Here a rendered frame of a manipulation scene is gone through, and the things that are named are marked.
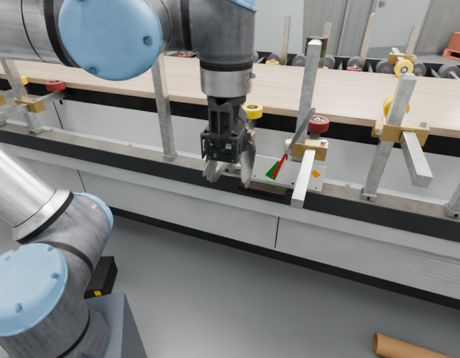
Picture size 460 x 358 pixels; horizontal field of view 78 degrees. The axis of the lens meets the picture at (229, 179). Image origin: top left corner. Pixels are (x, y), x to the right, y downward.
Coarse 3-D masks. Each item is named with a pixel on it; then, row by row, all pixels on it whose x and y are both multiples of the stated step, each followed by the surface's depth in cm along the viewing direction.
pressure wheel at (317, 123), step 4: (312, 116) 101; (316, 116) 101; (320, 116) 101; (312, 120) 99; (316, 120) 99; (320, 120) 99; (324, 120) 99; (328, 120) 99; (312, 124) 97; (316, 124) 97; (320, 124) 96; (324, 124) 97; (328, 124) 99; (308, 128) 99; (312, 128) 98; (316, 128) 97; (320, 128) 97; (324, 128) 97; (316, 132) 98; (320, 132) 98
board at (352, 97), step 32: (0, 64) 171; (32, 64) 171; (192, 64) 171; (256, 64) 171; (192, 96) 122; (256, 96) 122; (288, 96) 122; (320, 96) 122; (352, 96) 122; (384, 96) 122; (416, 96) 122; (448, 96) 122; (448, 128) 95
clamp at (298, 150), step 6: (288, 138) 96; (288, 144) 94; (294, 144) 93; (300, 144) 92; (306, 144) 92; (312, 144) 92; (318, 144) 92; (294, 150) 94; (300, 150) 93; (318, 150) 91; (324, 150) 90; (300, 156) 94; (318, 156) 92; (324, 156) 91
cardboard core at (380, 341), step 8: (376, 336) 123; (384, 336) 119; (376, 344) 123; (384, 344) 117; (392, 344) 116; (400, 344) 116; (408, 344) 117; (376, 352) 118; (384, 352) 116; (392, 352) 115; (400, 352) 115; (408, 352) 114; (416, 352) 114; (424, 352) 114; (432, 352) 114
